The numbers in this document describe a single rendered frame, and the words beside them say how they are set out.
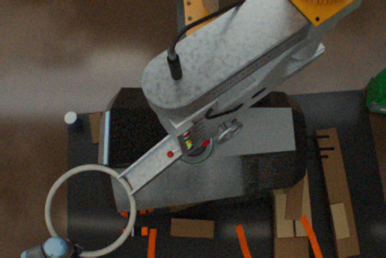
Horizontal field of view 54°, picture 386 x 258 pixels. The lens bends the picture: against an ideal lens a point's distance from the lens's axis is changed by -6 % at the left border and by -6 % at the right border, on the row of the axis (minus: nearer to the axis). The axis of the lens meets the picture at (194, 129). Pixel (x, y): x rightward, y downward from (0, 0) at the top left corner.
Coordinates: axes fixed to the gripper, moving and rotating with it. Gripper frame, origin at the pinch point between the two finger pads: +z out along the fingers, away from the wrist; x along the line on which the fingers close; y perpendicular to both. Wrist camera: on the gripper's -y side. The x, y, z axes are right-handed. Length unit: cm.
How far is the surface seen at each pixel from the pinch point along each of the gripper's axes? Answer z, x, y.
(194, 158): -4, 72, 37
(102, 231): 86, 15, -13
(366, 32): 68, 256, 116
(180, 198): 18, 53, 37
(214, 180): 10, 69, 51
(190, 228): 70, 45, 46
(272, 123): -4, 108, 68
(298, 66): -46, 123, 68
